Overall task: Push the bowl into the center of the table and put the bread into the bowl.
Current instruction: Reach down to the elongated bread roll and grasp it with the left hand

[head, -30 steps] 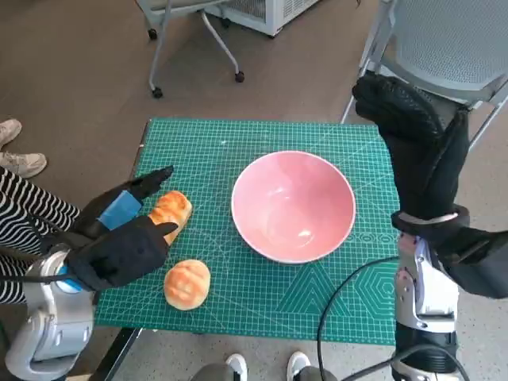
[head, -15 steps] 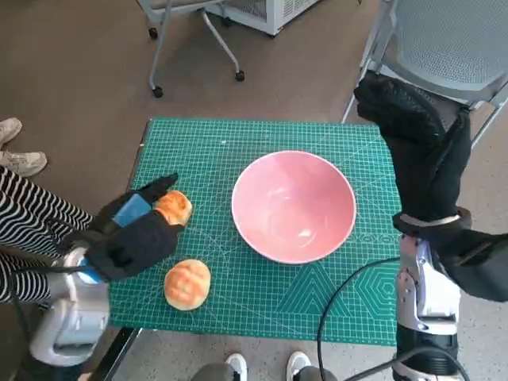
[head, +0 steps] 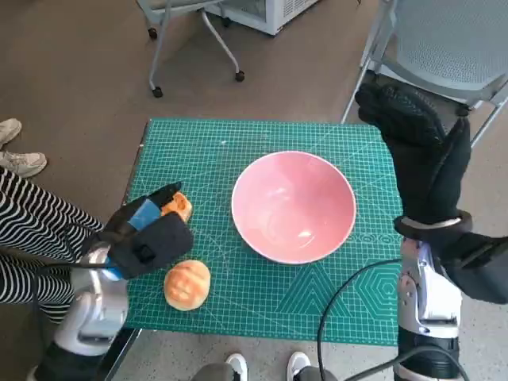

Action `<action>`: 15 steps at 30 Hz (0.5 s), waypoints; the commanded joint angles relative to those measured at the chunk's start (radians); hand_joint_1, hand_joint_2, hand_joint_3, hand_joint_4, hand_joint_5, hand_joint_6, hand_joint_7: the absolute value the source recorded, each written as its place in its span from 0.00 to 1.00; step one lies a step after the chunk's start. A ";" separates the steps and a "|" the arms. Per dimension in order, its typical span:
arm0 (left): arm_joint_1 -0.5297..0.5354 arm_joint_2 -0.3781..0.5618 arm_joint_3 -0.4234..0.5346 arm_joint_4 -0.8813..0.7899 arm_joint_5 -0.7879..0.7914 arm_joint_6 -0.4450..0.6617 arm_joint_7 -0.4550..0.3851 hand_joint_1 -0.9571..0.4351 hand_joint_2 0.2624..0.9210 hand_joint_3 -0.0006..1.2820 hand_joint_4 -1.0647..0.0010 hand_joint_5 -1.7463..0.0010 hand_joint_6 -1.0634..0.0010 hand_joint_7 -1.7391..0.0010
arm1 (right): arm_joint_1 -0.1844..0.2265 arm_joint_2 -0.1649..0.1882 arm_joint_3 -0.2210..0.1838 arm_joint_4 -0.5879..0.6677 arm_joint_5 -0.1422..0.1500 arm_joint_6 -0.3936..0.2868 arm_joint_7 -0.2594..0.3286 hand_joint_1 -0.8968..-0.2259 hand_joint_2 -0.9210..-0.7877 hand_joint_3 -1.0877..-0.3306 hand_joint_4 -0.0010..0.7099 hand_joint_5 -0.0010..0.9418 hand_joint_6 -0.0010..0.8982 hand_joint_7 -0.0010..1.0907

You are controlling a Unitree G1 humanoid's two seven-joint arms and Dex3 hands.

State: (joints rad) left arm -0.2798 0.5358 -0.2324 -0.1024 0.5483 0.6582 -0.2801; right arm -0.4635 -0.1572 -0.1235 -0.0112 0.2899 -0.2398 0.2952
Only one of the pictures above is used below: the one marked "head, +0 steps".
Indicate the round toy bread bun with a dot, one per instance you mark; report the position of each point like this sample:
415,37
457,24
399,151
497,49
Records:
186,283

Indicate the person's white shoe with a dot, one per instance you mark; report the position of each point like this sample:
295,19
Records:
8,131
24,164

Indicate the grey chair with casters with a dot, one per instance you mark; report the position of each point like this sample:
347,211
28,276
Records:
158,43

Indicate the white shoe with dark opening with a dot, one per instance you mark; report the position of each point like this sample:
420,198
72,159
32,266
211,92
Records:
298,361
238,363

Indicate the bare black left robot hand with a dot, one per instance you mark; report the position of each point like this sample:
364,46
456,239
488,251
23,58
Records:
137,216

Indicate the grey rounded leg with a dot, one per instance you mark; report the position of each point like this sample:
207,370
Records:
317,375
214,373

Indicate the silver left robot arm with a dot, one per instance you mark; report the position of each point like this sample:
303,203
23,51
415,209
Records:
95,309

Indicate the pink bowl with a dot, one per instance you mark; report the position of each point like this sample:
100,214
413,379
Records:
293,206

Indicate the grey mesh seat chair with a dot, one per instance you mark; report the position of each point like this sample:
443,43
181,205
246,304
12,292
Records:
448,43

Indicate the white cabinet with grille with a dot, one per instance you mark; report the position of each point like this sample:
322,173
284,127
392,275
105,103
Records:
274,12

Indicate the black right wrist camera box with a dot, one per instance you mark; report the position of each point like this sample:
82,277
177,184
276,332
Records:
480,270

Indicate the orange rectangular toy bread loaf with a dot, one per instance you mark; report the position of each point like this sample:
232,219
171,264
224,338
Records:
180,204

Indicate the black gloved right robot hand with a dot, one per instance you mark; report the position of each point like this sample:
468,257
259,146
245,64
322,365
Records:
420,158

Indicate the green cutting mat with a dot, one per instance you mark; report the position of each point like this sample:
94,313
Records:
246,293

